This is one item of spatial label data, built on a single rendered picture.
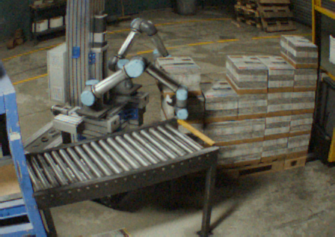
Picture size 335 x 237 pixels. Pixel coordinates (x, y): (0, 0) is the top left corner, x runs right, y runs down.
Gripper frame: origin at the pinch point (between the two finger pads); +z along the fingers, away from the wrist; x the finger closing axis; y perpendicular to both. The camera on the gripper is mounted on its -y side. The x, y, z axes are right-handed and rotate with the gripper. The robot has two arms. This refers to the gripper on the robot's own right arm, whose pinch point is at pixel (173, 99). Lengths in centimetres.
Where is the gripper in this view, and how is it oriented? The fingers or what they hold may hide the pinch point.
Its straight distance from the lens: 365.2
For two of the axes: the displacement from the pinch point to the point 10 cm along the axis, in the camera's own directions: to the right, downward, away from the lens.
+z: -1.8, -4.0, 9.0
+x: -9.8, 0.7, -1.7
